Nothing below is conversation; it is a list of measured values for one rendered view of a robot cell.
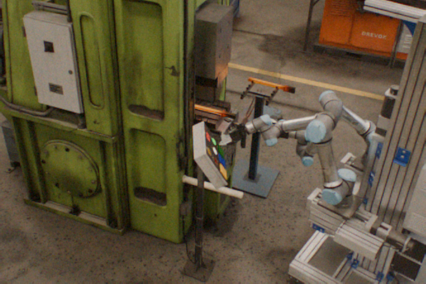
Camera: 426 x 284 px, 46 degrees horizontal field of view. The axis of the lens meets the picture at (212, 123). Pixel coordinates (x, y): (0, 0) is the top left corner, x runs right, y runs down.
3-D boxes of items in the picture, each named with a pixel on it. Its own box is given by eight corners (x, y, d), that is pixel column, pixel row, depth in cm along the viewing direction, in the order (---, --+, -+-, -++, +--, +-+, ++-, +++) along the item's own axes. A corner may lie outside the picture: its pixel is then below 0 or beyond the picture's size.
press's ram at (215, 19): (234, 56, 363) (238, 2, 340) (215, 80, 333) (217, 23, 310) (181, 44, 375) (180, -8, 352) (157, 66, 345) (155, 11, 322)
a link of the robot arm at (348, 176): (356, 188, 316) (361, 171, 308) (347, 199, 307) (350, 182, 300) (339, 179, 322) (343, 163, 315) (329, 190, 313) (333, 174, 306)
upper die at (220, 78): (227, 75, 358) (228, 63, 352) (217, 89, 342) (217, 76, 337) (173, 63, 370) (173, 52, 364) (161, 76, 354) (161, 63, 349)
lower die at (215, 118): (225, 117, 378) (225, 108, 373) (215, 131, 362) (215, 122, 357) (174, 104, 390) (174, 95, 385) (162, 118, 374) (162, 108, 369)
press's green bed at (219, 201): (232, 198, 438) (235, 156, 412) (216, 227, 410) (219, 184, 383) (174, 181, 454) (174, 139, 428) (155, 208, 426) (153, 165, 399)
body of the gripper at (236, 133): (226, 127, 322) (243, 120, 319) (232, 137, 327) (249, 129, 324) (227, 134, 316) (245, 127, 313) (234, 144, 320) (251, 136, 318)
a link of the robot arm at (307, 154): (350, 112, 321) (312, 169, 345) (344, 103, 330) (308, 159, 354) (335, 107, 318) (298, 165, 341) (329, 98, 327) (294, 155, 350)
